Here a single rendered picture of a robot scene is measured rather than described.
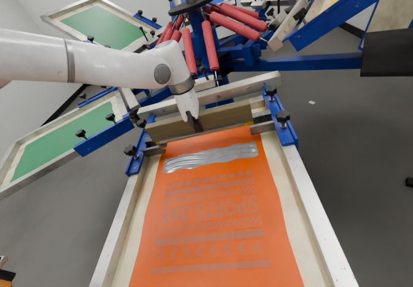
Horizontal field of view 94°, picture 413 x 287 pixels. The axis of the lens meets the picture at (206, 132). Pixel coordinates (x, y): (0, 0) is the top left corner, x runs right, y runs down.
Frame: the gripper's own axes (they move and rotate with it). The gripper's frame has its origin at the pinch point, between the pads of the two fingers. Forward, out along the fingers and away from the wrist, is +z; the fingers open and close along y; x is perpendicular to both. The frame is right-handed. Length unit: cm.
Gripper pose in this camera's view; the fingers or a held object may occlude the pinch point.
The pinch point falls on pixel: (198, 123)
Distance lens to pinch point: 69.0
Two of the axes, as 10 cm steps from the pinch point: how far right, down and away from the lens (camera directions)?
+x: 9.6, -2.1, -2.1
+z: 2.9, 7.1, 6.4
